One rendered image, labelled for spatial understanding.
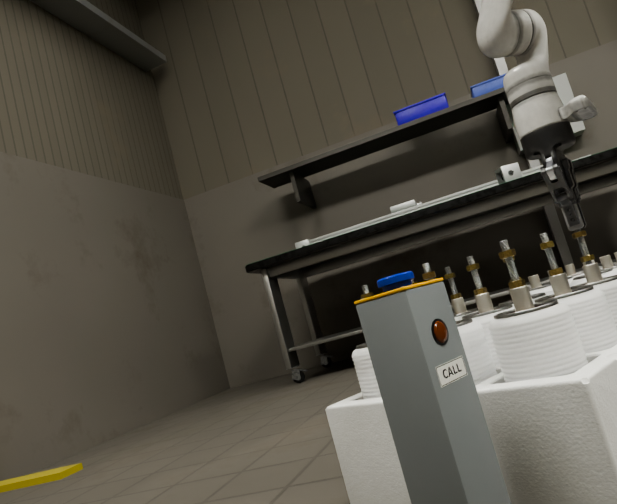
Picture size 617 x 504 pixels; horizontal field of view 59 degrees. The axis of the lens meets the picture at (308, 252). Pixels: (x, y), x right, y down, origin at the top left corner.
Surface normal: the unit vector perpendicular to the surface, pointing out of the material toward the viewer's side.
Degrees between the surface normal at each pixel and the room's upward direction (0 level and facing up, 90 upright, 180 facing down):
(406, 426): 90
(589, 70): 90
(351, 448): 90
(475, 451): 90
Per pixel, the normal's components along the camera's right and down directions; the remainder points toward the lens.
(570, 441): -0.71, 0.10
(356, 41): -0.31, -0.05
